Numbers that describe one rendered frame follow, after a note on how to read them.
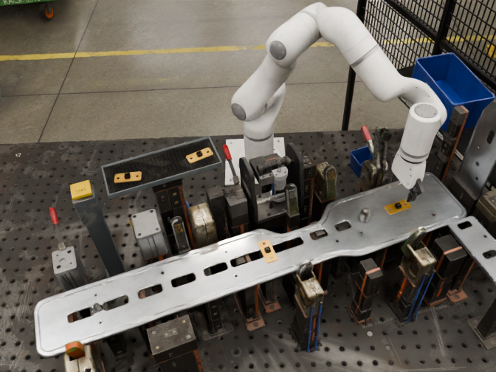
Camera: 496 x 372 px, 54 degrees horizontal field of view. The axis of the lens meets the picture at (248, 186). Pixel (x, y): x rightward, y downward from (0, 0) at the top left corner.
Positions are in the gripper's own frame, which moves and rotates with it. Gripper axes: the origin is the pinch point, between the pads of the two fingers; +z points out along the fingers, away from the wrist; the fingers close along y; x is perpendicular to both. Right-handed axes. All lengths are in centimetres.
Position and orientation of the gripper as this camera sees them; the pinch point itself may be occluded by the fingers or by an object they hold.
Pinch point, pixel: (403, 188)
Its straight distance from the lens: 161.7
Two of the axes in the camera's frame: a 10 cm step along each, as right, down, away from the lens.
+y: 3.5, 6.8, -6.4
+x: 9.4, -2.9, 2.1
